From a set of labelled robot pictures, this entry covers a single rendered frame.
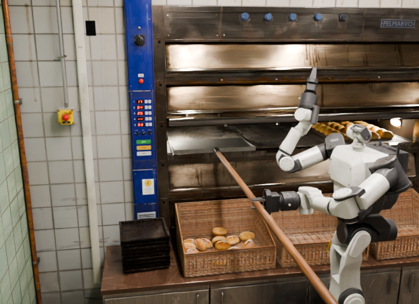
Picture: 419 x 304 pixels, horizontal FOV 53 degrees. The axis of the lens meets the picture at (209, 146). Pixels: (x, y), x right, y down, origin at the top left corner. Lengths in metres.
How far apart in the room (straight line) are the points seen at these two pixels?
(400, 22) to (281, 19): 0.82
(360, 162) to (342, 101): 1.05
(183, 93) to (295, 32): 0.82
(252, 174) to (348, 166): 1.01
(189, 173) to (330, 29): 1.31
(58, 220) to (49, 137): 0.56
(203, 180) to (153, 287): 0.78
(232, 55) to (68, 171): 1.27
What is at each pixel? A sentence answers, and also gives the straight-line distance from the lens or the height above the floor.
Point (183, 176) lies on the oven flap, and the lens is 2.83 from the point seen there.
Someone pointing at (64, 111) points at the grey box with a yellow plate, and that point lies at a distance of 2.66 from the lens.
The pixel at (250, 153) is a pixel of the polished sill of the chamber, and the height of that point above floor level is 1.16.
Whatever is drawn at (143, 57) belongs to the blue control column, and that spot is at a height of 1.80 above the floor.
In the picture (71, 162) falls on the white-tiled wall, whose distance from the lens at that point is 2.81.
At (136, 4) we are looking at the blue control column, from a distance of 2.64.
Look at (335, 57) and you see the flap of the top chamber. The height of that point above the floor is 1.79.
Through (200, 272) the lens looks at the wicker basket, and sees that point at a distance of 2.59.
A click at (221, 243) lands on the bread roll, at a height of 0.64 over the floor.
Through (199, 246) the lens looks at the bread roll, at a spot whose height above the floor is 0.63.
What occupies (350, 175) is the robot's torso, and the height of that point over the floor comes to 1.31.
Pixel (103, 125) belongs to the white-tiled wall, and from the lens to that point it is 2.73.
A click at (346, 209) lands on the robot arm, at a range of 1.80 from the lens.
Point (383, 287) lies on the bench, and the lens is 2.98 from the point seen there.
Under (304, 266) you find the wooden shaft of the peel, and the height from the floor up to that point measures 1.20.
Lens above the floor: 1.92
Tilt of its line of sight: 15 degrees down
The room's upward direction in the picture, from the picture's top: straight up
